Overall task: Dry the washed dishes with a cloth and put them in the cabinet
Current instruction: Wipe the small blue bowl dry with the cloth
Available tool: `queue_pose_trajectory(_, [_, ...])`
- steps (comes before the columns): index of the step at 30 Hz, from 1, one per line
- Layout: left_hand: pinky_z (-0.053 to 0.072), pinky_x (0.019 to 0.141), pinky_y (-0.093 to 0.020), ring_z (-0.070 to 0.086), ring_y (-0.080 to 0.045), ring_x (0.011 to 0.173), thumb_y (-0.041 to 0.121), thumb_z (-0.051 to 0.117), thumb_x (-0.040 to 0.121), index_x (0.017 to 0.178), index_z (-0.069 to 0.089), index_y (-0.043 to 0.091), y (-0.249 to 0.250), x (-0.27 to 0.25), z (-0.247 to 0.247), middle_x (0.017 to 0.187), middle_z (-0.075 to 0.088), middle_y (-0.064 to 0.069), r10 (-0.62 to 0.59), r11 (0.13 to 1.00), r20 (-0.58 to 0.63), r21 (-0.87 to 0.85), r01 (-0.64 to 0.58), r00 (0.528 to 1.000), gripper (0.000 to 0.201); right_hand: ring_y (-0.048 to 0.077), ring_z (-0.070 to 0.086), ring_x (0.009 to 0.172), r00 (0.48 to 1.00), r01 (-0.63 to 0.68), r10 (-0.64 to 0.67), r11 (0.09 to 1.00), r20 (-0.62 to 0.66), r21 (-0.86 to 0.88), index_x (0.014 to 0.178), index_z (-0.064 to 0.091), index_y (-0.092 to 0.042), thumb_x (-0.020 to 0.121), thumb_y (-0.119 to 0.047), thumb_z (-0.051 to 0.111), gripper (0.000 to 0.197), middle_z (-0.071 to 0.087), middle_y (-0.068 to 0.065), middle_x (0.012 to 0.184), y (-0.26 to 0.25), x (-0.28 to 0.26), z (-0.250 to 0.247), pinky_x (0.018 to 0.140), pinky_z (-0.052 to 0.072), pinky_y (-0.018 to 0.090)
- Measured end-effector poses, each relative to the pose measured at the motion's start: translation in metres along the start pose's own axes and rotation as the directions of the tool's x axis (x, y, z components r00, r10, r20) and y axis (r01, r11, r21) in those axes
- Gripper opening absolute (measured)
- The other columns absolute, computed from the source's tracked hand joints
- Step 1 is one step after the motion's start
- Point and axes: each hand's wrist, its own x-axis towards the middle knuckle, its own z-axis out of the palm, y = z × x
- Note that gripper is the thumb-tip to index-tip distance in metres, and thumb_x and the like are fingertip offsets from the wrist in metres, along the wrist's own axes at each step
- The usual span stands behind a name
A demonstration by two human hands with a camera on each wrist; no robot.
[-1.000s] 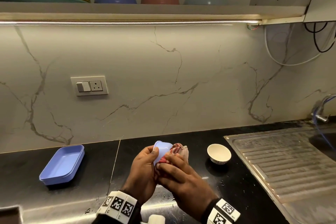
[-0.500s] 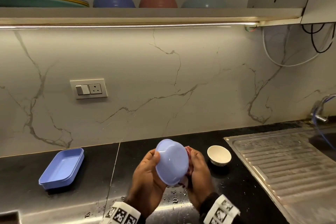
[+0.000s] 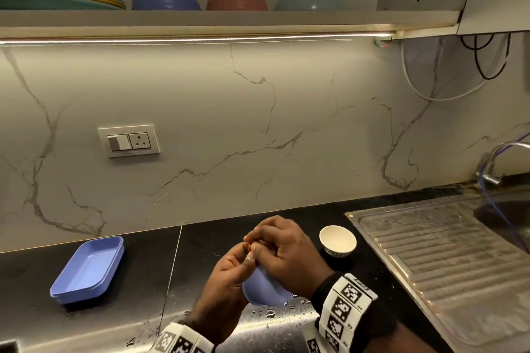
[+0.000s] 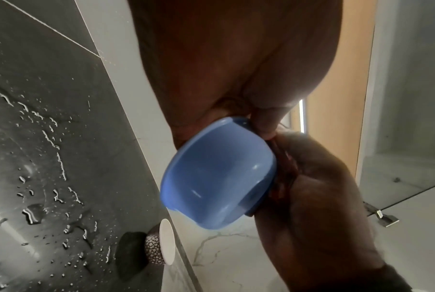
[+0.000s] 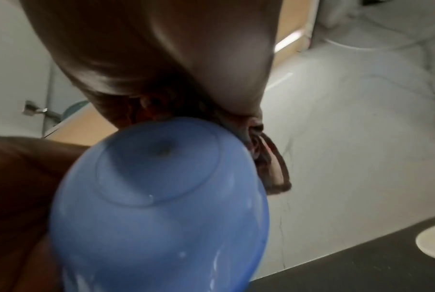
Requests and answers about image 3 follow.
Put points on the person's right hand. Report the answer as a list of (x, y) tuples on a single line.
[(294, 261)]

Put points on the person's left hand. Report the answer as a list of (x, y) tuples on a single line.
[(219, 303)]

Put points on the small blue bowl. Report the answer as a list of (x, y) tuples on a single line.
[(263, 290)]

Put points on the small cream bowl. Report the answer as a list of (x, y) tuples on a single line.
[(337, 239)]

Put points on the teal plate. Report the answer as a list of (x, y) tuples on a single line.
[(49, 2)]

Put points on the person's right forearm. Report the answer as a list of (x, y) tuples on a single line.
[(408, 342)]

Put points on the blue rectangular tray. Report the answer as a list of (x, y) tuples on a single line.
[(85, 272)]

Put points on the steel sink with drainboard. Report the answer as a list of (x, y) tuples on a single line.
[(434, 249)]

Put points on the steel faucet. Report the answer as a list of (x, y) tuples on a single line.
[(490, 178)]

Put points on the LED light strip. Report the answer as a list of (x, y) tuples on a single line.
[(207, 39)]

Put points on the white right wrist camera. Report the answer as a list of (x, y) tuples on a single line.
[(312, 342)]

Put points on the white wall switch socket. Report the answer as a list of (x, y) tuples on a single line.
[(138, 141)]

